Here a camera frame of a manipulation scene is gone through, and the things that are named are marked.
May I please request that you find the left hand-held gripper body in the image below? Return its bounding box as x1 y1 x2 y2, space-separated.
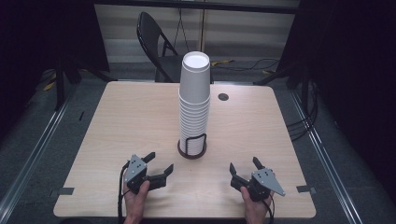
123 154 166 196

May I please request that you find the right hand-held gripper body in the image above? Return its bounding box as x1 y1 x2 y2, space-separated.
230 168 287 203

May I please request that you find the black wire cup holder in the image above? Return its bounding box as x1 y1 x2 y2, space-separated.
177 133 208 161

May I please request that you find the stack of white paper cups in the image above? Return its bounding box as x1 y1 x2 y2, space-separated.
177 88 212 156

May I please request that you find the person's right hand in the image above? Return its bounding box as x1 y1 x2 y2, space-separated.
240 186 275 220

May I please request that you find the person's left hand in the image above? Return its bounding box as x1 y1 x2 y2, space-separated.
122 174 151 218

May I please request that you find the grey tape strip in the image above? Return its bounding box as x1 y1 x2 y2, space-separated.
49 187 76 197
295 184 318 194

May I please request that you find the black metal stand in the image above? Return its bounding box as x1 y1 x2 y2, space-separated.
53 55 117 112
252 63 312 106

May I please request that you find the yellow floor tape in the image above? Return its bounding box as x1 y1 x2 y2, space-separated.
210 59 235 67
42 80 58 92

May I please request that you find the black folding chair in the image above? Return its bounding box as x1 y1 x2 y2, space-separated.
135 11 216 84

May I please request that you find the dark curtain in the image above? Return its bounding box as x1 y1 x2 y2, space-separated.
0 0 110 144
276 0 396 203

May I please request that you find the black horizontal bar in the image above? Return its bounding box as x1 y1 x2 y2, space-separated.
92 0 301 15

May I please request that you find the left hand-held gripper cable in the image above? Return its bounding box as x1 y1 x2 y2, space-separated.
117 161 131 224

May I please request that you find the hand-held gripper cable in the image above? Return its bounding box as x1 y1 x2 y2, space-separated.
117 161 131 224
262 192 276 224

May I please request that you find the right hand-held gripper cable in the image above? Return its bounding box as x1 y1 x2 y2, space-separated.
262 192 276 224

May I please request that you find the bundle of black floor cables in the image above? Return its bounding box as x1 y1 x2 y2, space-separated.
286 78 320 143

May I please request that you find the metal floor rail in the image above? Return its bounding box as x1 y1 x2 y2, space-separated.
0 83 78 218
289 89 365 224

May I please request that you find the thin black floor cable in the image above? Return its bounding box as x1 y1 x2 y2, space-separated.
214 57 281 73

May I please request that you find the hanging black cable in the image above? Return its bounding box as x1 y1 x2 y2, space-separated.
173 7 191 54

